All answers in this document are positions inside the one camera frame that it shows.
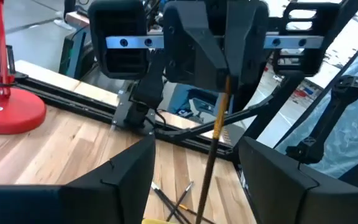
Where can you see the black frame clamp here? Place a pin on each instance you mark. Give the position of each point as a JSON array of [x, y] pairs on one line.
[[10, 59]]

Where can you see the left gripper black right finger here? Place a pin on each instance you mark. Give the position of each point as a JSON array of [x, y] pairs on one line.
[[291, 193]]

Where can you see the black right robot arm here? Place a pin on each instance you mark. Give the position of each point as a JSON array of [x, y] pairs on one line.
[[146, 90]]

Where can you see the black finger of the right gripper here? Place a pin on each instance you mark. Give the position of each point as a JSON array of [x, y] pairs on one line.
[[247, 37], [194, 46]]

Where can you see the thin dark paintbrush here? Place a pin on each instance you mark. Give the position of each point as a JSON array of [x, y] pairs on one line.
[[194, 214], [182, 198], [166, 203], [219, 124], [174, 209]]

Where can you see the red desk lamp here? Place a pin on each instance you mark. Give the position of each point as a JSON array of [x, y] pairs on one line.
[[11, 112]]

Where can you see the clear plastic sheet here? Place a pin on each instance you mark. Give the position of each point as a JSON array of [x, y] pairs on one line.
[[346, 130]]

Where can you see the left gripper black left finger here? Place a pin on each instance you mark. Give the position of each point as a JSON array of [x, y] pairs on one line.
[[104, 193]]

